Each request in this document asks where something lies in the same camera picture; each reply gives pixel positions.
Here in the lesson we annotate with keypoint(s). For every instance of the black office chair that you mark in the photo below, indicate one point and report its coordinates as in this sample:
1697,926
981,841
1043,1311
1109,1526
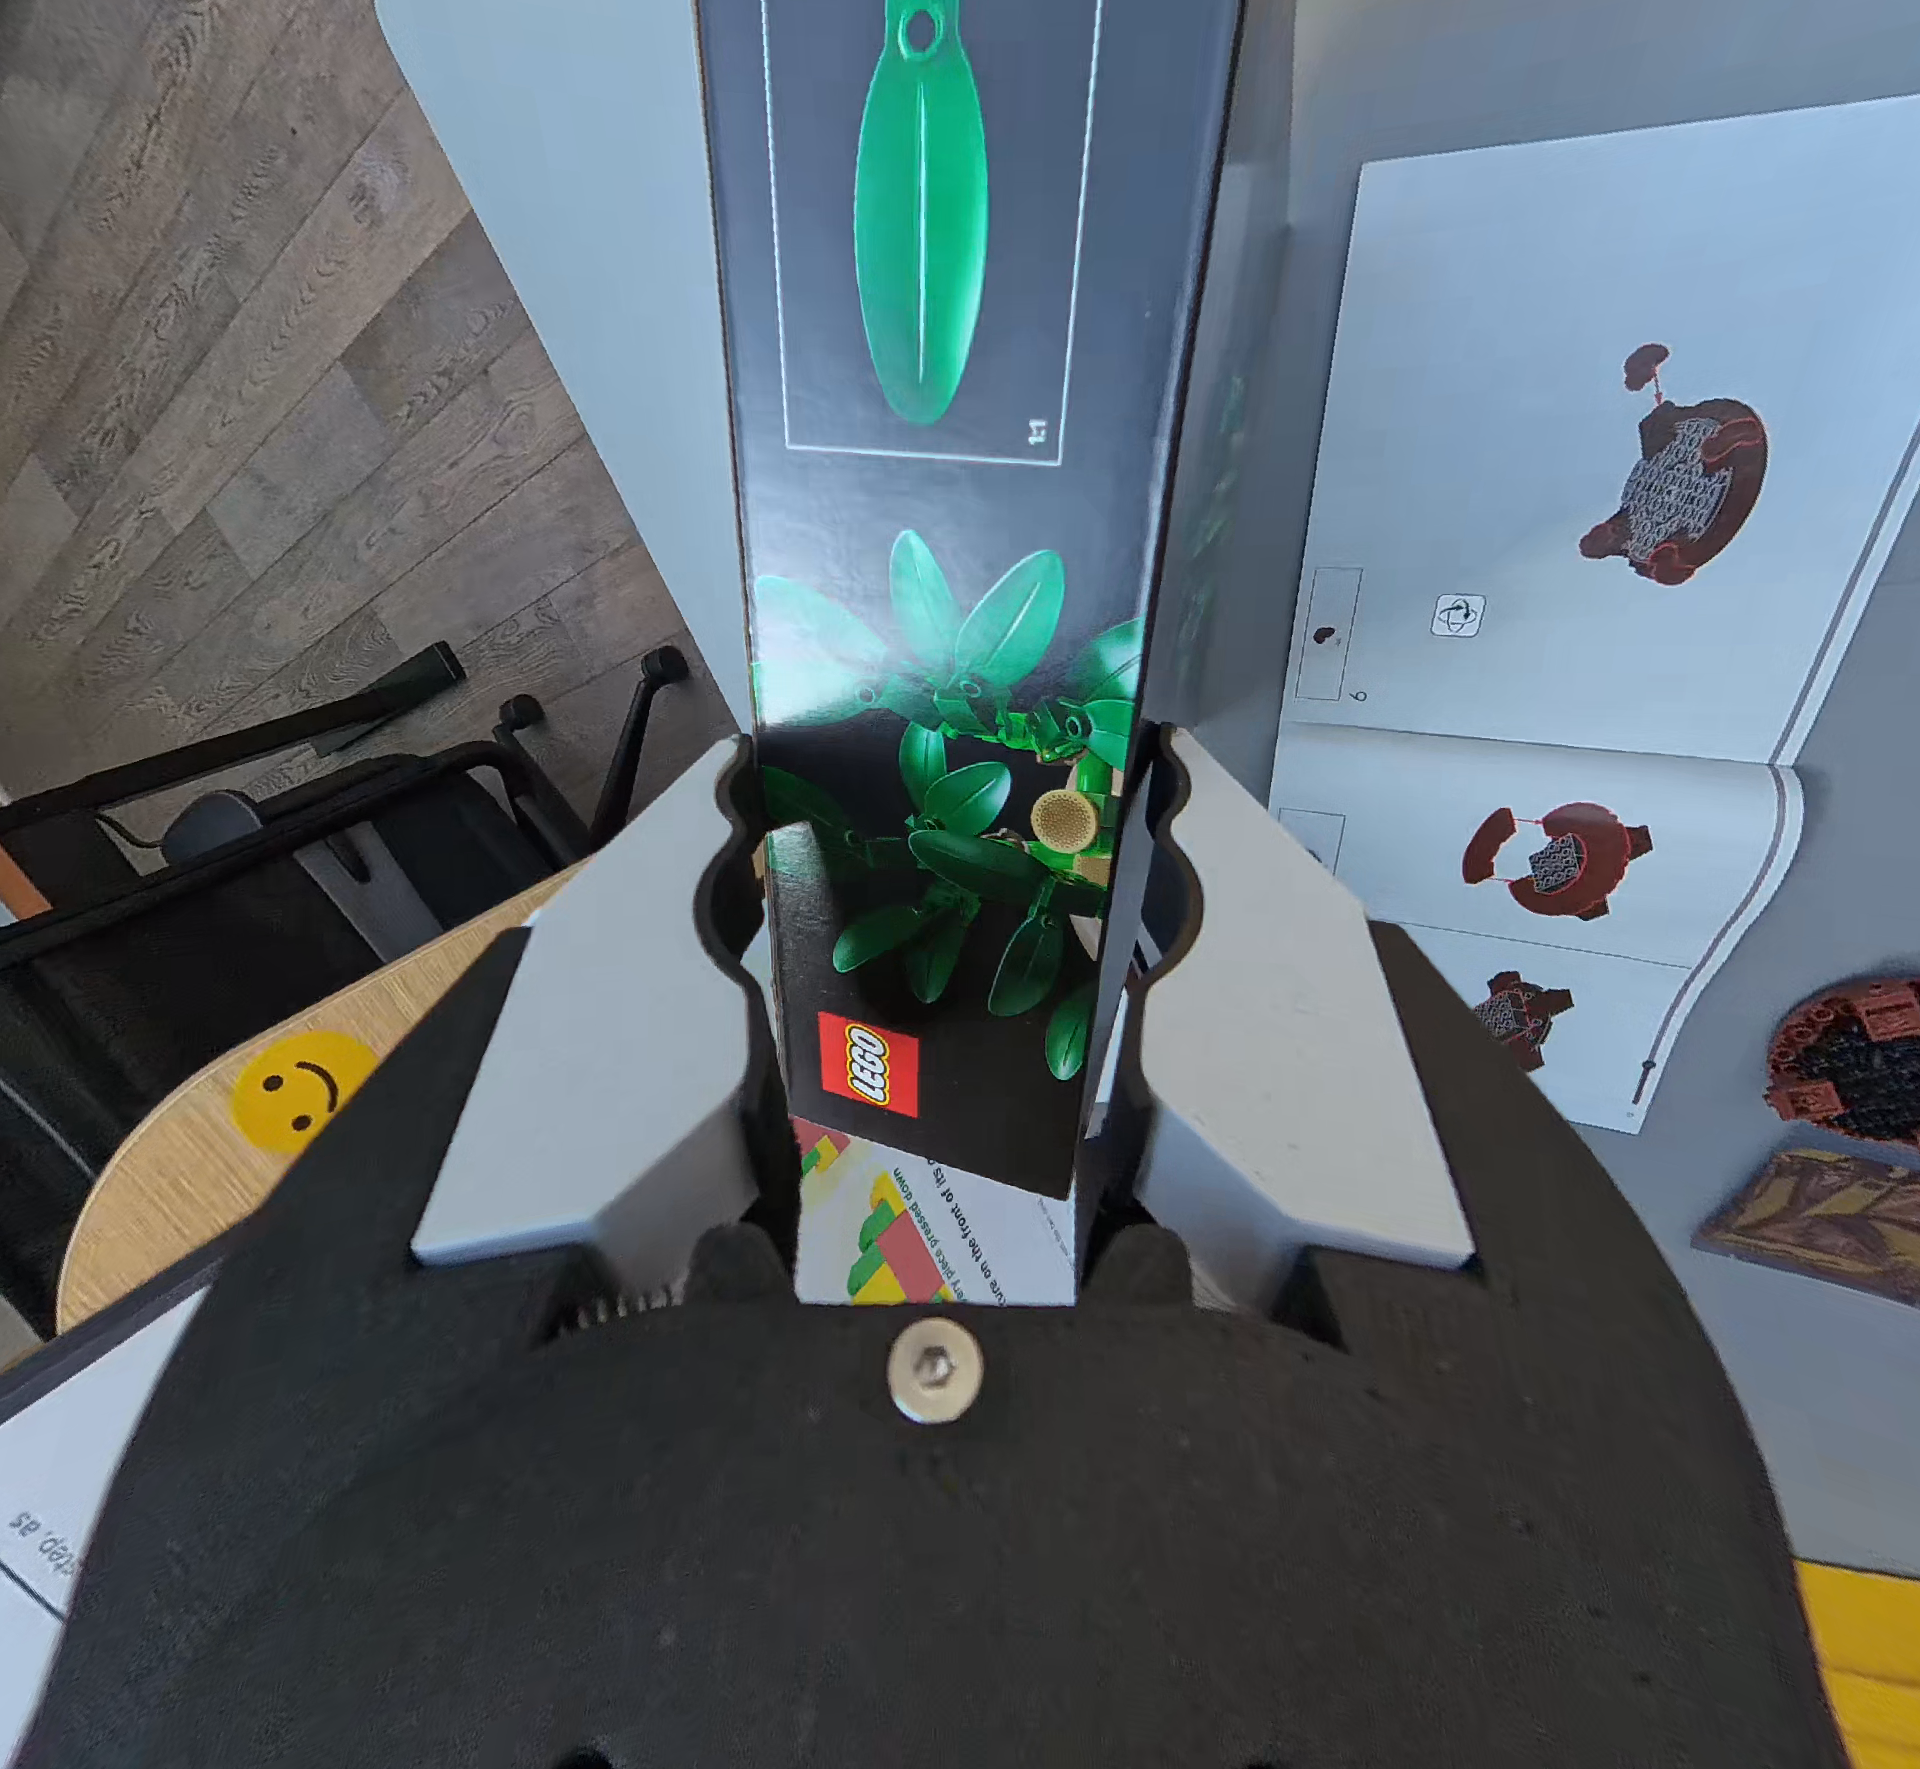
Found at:
151,990

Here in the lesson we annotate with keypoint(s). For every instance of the wooden desk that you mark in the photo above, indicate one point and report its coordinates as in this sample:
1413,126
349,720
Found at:
180,1170

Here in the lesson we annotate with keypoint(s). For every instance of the black toy brick box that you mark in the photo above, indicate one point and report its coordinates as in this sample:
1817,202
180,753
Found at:
930,525

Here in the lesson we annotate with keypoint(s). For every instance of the silver plastic bag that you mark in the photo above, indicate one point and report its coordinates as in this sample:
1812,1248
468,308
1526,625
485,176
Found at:
1831,1222

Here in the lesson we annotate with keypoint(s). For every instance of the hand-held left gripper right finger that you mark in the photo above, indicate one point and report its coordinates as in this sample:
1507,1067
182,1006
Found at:
1291,1049

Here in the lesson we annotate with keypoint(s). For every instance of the yellow smiley sticker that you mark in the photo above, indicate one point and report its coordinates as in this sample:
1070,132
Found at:
263,1125

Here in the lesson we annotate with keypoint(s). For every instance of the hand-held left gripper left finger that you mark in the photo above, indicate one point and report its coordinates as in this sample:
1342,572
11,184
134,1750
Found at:
600,1049

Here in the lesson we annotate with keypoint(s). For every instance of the yellow plastic bin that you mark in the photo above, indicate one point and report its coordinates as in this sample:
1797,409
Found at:
1869,1664

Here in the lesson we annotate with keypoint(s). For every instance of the white instruction booklet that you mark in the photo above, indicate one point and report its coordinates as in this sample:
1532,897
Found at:
1500,374

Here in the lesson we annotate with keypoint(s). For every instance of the brown brick model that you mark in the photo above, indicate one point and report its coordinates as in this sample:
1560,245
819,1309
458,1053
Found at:
1861,1049

